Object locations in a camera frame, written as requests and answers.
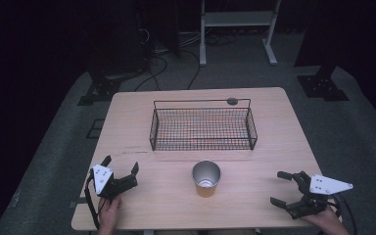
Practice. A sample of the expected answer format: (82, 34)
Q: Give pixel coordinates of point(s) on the dark round disc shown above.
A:
(232, 101)

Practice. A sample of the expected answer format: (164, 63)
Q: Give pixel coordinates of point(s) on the person's right hand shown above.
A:
(329, 223)

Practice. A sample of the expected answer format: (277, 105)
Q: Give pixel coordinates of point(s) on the person's left hand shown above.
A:
(108, 212)

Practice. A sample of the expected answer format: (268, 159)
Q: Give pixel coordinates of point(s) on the black stand base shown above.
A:
(321, 86)
(101, 89)

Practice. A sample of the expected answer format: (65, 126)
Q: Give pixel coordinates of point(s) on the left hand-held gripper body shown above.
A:
(106, 182)

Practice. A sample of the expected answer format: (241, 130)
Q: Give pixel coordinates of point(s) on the white metal table frame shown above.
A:
(238, 18)

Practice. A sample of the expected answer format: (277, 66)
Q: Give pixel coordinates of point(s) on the metal cup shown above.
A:
(206, 178)

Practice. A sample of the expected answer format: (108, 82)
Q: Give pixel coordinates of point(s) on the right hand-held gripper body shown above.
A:
(323, 185)

